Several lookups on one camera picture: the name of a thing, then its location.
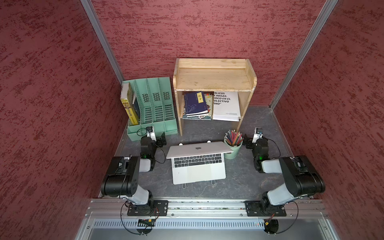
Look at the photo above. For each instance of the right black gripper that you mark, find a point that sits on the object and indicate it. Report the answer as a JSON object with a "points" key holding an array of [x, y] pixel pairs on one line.
{"points": [[249, 142]]}

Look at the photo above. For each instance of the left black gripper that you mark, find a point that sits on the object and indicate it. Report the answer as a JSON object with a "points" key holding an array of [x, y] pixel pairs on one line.
{"points": [[159, 141]]}

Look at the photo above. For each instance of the green pencil cup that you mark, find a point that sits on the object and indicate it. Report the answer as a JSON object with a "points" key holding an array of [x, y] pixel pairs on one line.
{"points": [[235, 148]]}

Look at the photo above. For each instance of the silver laptop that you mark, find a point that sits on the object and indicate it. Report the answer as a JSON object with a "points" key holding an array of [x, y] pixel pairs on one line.
{"points": [[220, 149]]}

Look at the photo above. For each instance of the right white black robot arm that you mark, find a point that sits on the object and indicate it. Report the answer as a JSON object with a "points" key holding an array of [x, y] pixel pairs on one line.
{"points": [[301, 179]]}

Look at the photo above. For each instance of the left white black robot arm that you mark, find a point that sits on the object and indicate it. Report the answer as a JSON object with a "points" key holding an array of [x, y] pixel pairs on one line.
{"points": [[122, 177]]}

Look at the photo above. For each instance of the silver folding laptop stand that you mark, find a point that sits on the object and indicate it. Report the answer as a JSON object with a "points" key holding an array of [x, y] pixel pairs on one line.
{"points": [[198, 183]]}

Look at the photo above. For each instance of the coloured pencils bunch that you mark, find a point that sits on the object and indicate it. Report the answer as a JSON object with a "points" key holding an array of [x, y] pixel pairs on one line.
{"points": [[233, 138]]}

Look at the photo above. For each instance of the white book with black text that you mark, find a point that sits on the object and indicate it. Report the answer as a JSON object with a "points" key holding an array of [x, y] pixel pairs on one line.
{"points": [[226, 106]]}

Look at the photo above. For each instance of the green file organizer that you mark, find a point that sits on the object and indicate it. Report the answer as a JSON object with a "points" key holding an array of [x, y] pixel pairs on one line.
{"points": [[156, 106]]}

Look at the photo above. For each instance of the dark blue book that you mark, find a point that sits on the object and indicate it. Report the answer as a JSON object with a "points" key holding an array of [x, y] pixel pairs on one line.
{"points": [[195, 104]]}

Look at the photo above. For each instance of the yellow book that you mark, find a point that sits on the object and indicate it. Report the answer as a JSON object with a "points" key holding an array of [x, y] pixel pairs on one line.
{"points": [[127, 99]]}

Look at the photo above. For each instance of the wooden shelf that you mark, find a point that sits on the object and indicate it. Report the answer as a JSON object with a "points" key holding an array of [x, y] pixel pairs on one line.
{"points": [[214, 75]]}

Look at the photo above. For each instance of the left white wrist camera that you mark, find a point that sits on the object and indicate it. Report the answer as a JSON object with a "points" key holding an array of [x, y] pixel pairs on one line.
{"points": [[151, 133]]}

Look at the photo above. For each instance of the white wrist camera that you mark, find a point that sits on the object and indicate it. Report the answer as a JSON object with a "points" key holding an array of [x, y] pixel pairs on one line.
{"points": [[151, 133], [258, 134]]}

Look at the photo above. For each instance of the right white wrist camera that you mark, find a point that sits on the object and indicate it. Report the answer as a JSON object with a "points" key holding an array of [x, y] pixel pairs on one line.
{"points": [[258, 134]]}

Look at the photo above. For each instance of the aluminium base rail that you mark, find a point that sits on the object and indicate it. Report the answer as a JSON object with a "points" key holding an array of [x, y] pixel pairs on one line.
{"points": [[183, 208]]}

